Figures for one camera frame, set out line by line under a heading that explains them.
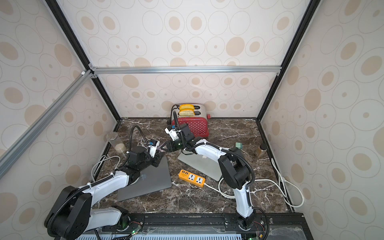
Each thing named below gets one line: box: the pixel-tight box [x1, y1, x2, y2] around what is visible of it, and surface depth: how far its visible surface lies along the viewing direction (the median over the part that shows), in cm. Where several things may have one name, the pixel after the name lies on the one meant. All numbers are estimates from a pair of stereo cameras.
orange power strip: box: [178, 169, 206, 188], surface depth 88 cm
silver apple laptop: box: [177, 152, 222, 182], surface depth 94 cm
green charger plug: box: [235, 142, 243, 149], surface depth 103 cm
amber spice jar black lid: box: [256, 143, 268, 158], surface depth 94 cm
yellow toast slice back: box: [179, 103, 195, 110], surface depth 100 cm
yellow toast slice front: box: [178, 108, 195, 116], surface depth 98 cm
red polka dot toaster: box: [171, 103, 212, 138], surface depth 100 cm
